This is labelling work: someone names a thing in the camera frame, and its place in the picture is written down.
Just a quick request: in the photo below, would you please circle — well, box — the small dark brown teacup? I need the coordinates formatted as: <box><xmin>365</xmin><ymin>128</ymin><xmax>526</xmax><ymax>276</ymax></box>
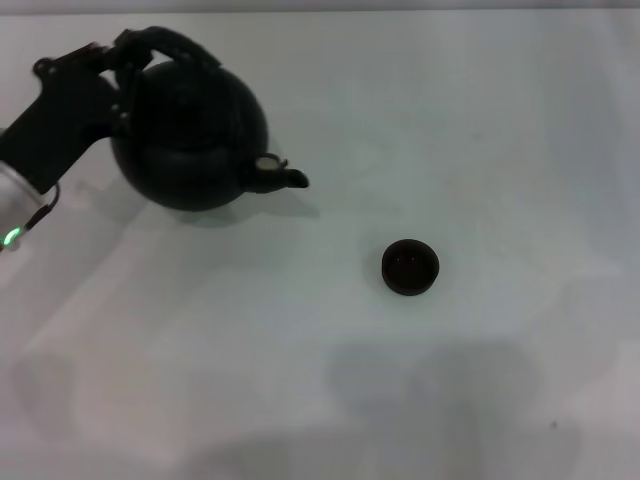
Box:
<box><xmin>381</xmin><ymin>238</ymin><xmax>441</xmax><ymax>298</ymax></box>

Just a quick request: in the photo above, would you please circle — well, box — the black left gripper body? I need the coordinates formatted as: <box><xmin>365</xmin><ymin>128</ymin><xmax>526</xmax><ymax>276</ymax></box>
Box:
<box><xmin>0</xmin><ymin>68</ymin><xmax>127</xmax><ymax>195</ymax></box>

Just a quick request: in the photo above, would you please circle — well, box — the black round teapot with handle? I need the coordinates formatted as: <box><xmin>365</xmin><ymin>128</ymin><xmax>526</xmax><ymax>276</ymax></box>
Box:
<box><xmin>110</xmin><ymin>25</ymin><xmax>311</xmax><ymax>215</ymax></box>

